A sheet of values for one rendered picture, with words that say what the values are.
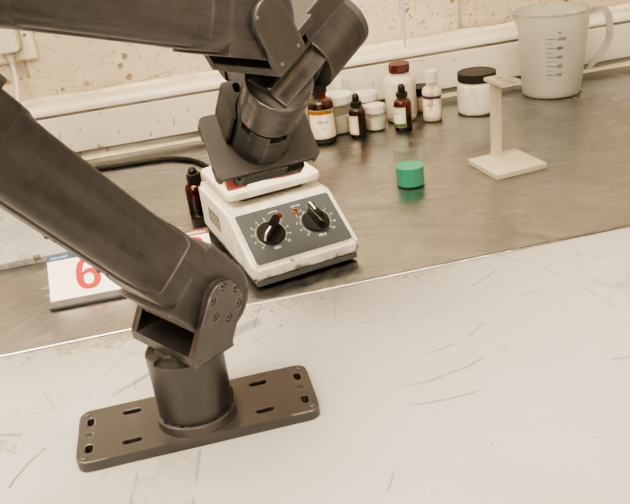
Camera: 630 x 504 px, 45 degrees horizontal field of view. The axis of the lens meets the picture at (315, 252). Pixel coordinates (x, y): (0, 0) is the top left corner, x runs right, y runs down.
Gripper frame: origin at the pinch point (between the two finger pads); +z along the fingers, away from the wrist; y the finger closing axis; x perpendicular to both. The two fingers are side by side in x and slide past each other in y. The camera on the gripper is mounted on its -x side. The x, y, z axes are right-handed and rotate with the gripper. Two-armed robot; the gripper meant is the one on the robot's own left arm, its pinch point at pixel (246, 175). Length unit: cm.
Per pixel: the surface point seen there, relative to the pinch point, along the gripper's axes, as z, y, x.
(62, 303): 15.0, 21.3, 4.1
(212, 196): 14.6, 1.0, -3.8
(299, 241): 6.7, -5.1, 6.7
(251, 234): 7.5, -0.3, 4.2
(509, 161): 17.9, -42.4, 0.9
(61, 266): 16.2, 20.3, -0.6
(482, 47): 41, -63, -28
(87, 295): 15.1, 18.4, 3.9
